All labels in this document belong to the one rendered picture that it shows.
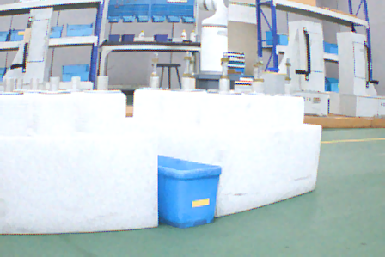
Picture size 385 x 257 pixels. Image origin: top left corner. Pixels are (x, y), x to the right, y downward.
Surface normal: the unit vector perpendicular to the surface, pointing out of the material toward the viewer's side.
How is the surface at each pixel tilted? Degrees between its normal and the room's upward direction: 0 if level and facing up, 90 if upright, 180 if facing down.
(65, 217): 90
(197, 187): 92
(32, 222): 90
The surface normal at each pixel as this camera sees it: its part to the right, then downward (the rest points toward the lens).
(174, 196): -0.73, 0.04
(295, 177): 0.67, 0.07
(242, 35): 0.25, 0.07
